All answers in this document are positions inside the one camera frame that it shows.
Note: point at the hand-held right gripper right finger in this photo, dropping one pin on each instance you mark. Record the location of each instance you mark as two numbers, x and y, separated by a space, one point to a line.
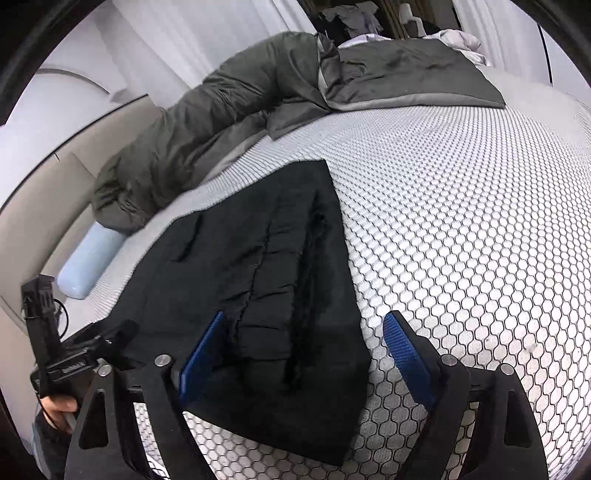
406 355

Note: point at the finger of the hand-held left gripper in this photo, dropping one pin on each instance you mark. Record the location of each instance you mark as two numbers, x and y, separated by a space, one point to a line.
113 337

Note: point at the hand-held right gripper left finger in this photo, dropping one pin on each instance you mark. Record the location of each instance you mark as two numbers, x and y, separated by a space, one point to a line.
203 355

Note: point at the black pants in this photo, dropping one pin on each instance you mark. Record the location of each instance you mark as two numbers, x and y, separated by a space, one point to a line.
258 277

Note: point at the person's left forearm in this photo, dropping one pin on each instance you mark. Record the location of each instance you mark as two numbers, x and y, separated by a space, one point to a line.
51 452

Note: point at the person's left hand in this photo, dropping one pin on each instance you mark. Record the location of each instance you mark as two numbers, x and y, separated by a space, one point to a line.
60 413

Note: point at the light blue pillow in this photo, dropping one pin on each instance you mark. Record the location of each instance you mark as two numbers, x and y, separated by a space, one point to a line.
90 263

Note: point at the white hexagon-pattern mattress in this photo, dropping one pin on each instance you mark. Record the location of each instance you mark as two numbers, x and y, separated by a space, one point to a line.
452 230

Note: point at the beige padded headboard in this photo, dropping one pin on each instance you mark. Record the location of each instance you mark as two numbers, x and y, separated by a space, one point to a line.
60 184

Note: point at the dark grey duvet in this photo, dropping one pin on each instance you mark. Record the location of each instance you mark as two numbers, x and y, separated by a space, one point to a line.
207 129

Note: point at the white curtain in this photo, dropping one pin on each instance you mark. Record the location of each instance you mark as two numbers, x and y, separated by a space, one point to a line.
498 32

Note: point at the pile of grey clothes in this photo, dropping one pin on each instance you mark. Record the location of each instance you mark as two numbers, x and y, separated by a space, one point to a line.
351 18

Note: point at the white office chair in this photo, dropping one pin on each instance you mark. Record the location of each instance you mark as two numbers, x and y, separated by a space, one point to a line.
408 14

